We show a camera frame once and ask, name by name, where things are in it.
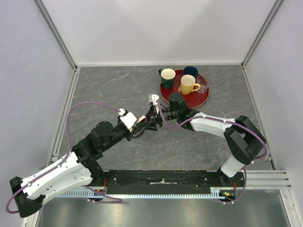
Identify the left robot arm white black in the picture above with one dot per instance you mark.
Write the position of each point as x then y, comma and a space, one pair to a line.
79, 167

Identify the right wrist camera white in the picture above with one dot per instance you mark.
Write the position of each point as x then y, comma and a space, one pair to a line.
154, 99

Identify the aluminium frame post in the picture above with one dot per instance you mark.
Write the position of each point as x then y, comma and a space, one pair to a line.
53, 29
265, 26

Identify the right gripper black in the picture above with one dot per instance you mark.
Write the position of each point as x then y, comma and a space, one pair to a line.
151, 117

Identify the right aluminium frame post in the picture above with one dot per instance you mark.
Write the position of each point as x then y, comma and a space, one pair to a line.
265, 26

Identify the clear glass cup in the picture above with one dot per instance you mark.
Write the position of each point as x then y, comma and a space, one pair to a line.
204, 85

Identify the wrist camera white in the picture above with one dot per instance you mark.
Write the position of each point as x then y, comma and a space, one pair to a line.
154, 99
127, 118

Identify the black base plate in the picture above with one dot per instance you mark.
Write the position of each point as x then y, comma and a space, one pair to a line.
166, 181

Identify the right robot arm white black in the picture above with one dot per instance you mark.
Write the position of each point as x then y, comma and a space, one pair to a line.
245, 141

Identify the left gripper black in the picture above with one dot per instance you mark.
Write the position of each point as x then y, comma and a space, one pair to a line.
129, 135

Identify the slotted cable duct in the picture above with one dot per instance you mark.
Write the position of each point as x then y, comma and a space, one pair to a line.
92, 194

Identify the round red tray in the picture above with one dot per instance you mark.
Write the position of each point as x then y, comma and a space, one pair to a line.
194, 99

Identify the yellow mug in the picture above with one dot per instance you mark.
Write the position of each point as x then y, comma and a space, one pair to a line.
188, 85

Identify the green mug cream inside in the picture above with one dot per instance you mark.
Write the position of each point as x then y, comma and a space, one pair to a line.
167, 78

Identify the dark blue mug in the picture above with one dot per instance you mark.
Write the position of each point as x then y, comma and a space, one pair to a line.
190, 70

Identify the left aluminium frame post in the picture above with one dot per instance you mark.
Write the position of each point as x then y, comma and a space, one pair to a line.
53, 29

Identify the phone with pink case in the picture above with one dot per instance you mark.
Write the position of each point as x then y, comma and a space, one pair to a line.
141, 119

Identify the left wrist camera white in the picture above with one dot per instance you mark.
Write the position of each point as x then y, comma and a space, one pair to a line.
127, 118

